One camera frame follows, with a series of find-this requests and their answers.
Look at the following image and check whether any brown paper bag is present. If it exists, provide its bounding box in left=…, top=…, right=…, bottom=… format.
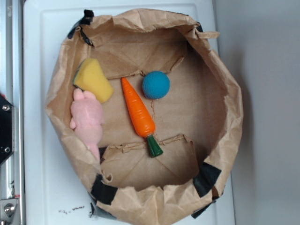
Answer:
left=45, top=8, right=243, bottom=225

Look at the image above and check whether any orange toy carrot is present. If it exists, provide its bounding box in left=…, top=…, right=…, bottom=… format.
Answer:
left=121, top=77, right=163, bottom=158

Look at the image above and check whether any yellow sponge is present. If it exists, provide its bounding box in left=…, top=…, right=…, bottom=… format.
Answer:
left=72, top=58, right=113, bottom=103

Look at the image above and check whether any pink plush toy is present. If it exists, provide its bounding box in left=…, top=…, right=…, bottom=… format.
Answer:
left=69, top=88, right=104, bottom=161

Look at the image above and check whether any metal frame rail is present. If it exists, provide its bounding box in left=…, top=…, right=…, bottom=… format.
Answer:
left=0, top=0, right=26, bottom=225

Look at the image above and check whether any black bracket with screws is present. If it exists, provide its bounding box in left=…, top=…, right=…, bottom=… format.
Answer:
left=0, top=94, right=14, bottom=166

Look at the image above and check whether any white plastic tray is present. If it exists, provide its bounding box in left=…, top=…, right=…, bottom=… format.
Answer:
left=22, top=0, right=236, bottom=225

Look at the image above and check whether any blue textured ball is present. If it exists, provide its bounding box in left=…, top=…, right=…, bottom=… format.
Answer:
left=142, top=71, right=170, bottom=99

